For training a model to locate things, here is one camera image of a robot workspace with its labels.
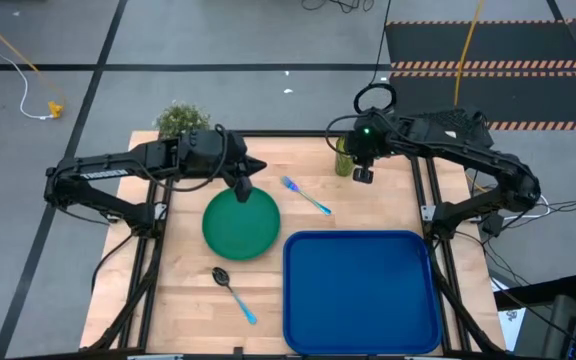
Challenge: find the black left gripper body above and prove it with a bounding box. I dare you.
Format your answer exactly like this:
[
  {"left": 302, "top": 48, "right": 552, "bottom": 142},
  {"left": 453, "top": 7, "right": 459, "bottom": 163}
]
[{"left": 180, "top": 128, "right": 250, "bottom": 189}]

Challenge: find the white paper sheet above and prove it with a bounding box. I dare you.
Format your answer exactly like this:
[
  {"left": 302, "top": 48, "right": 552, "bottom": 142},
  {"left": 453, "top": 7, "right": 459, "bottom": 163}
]
[{"left": 496, "top": 305, "right": 526, "bottom": 352}]

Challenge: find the black hanging cable with loop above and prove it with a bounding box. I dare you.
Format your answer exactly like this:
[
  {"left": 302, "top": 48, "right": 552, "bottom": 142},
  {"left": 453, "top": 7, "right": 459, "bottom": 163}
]
[{"left": 352, "top": 0, "right": 398, "bottom": 116}]

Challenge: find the yellow hanging cable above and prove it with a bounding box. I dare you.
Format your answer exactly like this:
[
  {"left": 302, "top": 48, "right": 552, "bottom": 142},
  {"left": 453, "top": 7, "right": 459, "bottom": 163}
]
[{"left": 453, "top": 0, "right": 489, "bottom": 194}]

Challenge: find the blue plastic tray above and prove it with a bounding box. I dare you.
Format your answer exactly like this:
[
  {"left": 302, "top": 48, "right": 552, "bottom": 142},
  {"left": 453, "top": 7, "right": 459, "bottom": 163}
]
[{"left": 282, "top": 229, "right": 443, "bottom": 356}]

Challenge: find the green faceted plastic cup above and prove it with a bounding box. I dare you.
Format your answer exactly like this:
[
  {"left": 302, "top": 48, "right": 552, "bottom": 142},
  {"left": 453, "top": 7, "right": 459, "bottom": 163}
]
[{"left": 335, "top": 135, "right": 356, "bottom": 178}]

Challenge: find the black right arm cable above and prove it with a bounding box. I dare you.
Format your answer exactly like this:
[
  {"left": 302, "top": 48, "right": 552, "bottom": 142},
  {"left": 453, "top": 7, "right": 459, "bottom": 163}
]
[{"left": 324, "top": 113, "right": 369, "bottom": 157}]

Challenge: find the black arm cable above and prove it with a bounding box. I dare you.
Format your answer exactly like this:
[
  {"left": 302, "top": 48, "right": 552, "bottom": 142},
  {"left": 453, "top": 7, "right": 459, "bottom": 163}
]
[
  {"left": 141, "top": 123, "right": 230, "bottom": 194},
  {"left": 324, "top": 113, "right": 369, "bottom": 157}
]

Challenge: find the black cable bundle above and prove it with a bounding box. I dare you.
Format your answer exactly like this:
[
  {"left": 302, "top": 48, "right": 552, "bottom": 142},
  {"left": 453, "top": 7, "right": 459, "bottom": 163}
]
[{"left": 467, "top": 193, "right": 576, "bottom": 264}]

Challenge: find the fork with turquoise handle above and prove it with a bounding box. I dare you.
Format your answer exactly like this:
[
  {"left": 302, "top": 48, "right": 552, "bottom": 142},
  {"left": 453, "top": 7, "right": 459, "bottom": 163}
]
[{"left": 280, "top": 175, "right": 333, "bottom": 217}]

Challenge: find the black floor cable tangle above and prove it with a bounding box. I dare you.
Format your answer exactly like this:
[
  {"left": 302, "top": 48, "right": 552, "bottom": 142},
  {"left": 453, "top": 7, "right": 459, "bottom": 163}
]
[{"left": 300, "top": 0, "right": 377, "bottom": 15}]

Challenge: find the white floor cable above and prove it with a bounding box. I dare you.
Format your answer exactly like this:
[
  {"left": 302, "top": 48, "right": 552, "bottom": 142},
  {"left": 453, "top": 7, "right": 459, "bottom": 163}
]
[{"left": 0, "top": 0, "right": 55, "bottom": 122}]

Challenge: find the black spoon with turquoise handle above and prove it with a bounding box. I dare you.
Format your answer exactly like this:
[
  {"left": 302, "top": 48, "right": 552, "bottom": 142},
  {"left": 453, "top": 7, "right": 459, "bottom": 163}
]
[{"left": 211, "top": 266, "right": 258, "bottom": 326}]

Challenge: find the black aluminium table frame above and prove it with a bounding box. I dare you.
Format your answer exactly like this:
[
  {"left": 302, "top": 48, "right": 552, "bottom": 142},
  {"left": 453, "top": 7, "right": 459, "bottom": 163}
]
[{"left": 80, "top": 129, "right": 507, "bottom": 360}]

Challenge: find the black floor mat striped edge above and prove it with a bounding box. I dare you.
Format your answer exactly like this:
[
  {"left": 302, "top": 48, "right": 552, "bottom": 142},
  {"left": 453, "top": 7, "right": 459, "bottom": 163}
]
[
  {"left": 385, "top": 18, "right": 576, "bottom": 72},
  {"left": 389, "top": 71, "right": 576, "bottom": 133}
]

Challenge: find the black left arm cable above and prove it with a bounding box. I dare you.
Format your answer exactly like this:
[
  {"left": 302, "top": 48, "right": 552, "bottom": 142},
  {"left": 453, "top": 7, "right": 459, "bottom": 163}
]
[{"left": 141, "top": 123, "right": 230, "bottom": 194}]

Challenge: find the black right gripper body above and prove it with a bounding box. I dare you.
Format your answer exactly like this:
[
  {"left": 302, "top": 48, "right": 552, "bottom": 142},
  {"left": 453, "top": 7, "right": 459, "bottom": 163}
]
[{"left": 346, "top": 110, "right": 402, "bottom": 169}]

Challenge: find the black curved base cable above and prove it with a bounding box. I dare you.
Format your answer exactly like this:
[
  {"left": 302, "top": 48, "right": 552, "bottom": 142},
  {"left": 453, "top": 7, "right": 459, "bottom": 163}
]
[{"left": 90, "top": 232, "right": 137, "bottom": 294}]

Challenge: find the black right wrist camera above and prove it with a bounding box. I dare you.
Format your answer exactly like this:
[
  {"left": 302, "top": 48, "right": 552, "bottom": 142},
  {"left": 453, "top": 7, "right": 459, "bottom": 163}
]
[{"left": 352, "top": 167, "right": 376, "bottom": 185}]

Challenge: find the green round plate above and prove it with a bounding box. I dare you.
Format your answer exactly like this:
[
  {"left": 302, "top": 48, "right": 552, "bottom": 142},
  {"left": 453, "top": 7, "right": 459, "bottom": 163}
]
[{"left": 201, "top": 186, "right": 282, "bottom": 262}]

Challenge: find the orange floor cable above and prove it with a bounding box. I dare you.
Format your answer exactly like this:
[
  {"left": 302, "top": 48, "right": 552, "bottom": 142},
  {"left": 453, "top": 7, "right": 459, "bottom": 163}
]
[{"left": 0, "top": 6, "right": 67, "bottom": 109}]

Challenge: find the potted plant in striped pot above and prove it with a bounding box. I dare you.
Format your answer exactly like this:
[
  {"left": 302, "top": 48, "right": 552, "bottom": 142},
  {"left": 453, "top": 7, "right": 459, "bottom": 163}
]
[{"left": 153, "top": 101, "right": 212, "bottom": 140}]

